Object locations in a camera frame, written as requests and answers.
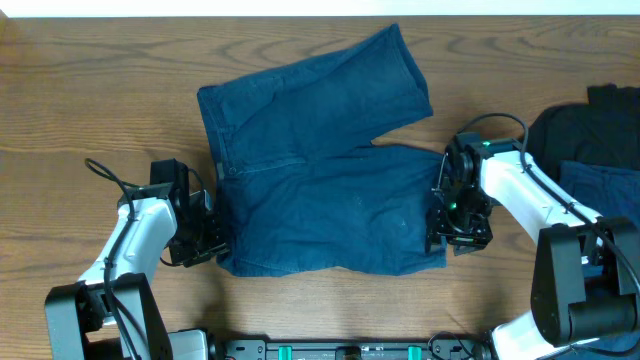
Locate dark blue denim shorts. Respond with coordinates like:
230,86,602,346
197,25,446,277

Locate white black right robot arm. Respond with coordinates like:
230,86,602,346
426,132,639,359

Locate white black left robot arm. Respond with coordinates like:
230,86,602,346
45,158,229,359

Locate blue garment on right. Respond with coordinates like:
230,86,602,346
556,161,640,360

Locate black garment on right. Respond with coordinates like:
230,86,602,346
526,84,639,180

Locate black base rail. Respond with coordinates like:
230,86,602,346
211,337,495,360

